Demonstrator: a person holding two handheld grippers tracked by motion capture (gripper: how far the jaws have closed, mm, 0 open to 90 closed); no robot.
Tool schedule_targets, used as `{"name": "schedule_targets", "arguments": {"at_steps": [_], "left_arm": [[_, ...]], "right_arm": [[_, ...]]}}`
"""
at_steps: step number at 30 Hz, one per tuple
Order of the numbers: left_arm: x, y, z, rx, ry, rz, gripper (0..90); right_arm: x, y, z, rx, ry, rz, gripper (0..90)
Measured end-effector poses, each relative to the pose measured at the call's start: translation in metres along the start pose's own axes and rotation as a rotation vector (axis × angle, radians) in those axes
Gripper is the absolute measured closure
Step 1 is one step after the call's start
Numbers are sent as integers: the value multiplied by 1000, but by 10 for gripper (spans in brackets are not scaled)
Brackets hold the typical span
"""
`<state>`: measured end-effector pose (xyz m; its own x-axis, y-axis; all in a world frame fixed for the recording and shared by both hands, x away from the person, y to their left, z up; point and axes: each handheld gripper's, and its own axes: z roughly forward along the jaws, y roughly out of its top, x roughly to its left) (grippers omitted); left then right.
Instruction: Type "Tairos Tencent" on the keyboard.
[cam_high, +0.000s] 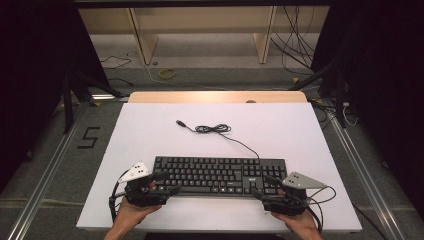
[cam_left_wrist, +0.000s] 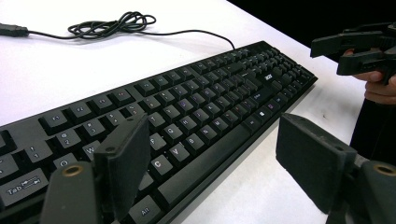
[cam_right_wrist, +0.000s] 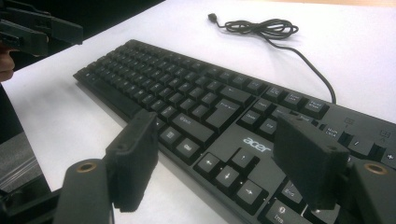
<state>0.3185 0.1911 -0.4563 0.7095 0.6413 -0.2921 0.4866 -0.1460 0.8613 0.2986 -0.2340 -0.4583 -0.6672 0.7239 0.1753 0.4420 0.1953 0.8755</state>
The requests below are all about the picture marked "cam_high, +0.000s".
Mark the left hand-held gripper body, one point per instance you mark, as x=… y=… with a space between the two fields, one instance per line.
x=146 y=196

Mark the person's right hand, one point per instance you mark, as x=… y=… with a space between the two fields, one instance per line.
x=298 y=221

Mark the person's left hand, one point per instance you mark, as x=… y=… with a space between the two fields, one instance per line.
x=131 y=213

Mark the aluminium floor rail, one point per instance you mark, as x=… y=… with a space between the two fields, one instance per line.
x=366 y=176
x=46 y=180

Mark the light wooden desk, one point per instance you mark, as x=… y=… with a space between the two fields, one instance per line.
x=200 y=20

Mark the white table cover board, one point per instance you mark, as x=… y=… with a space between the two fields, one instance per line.
x=273 y=133

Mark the yellow tape roll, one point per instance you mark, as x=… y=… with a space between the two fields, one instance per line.
x=166 y=74

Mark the black metal stand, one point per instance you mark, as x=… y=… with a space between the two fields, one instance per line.
x=68 y=106
x=339 y=100

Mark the black curtain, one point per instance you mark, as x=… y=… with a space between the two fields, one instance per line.
x=383 y=83
x=33 y=83

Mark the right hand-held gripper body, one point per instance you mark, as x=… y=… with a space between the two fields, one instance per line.
x=286 y=203

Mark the black keyboard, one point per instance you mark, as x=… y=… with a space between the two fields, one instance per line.
x=213 y=175

